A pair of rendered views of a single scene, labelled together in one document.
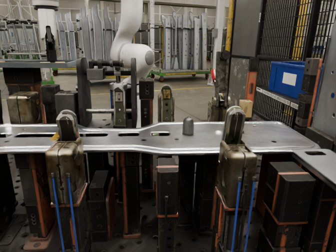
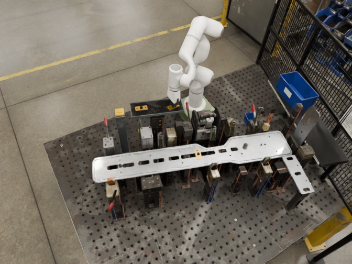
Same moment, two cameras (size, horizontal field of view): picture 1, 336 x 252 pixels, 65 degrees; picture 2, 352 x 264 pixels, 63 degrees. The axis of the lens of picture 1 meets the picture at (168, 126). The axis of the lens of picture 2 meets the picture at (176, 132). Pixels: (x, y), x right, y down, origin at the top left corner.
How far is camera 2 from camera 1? 1.57 m
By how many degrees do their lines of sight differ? 34
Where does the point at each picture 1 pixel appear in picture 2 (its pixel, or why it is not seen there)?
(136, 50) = (205, 76)
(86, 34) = not seen: outside the picture
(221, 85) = (257, 119)
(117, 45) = not seen: hidden behind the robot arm
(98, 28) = not seen: outside the picture
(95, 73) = (204, 122)
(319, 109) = (296, 131)
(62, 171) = (216, 180)
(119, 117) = (212, 136)
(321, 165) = (290, 166)
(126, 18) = (200, 58)
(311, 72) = (297, 111)
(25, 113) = (174, 141)
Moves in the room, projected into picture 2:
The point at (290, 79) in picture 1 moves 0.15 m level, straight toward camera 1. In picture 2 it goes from (288, 93) to (287, 106)
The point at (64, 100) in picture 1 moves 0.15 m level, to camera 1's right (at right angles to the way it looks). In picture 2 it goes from (188, 132) to (209, 130)
